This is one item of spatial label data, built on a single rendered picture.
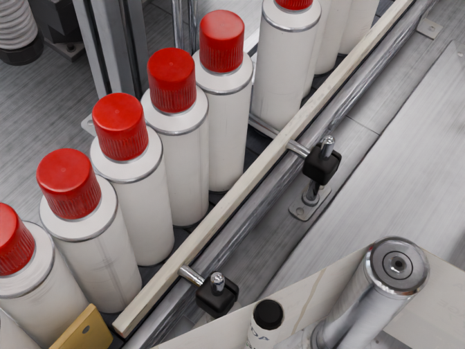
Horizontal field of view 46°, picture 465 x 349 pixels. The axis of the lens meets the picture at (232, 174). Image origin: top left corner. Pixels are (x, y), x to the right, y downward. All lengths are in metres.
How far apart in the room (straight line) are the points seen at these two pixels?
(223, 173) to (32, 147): 0.25
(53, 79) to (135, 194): 0.36
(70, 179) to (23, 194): 0.31
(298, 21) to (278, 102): 0.10
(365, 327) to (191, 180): 0.18
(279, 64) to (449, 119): 0.24
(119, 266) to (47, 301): 0.07
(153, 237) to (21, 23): 0.20
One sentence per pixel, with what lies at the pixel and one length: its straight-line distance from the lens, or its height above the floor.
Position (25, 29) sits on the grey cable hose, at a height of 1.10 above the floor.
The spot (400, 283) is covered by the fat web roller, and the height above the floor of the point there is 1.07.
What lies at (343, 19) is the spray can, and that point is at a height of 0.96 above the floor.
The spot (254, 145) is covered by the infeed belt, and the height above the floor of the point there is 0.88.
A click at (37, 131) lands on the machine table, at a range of 0.69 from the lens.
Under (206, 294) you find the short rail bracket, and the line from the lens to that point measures 0.47.
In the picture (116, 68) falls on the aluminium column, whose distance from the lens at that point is 0.56.
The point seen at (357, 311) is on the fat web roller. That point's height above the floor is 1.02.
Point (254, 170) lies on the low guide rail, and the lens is 0.53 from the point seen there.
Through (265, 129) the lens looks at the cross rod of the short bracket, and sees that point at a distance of 0.57.
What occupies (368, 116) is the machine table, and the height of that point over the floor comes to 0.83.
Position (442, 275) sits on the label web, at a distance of 0.37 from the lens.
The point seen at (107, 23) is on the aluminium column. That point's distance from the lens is 0.52.
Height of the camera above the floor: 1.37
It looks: 59 degrees down
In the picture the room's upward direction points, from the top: 4 degrees clockwise
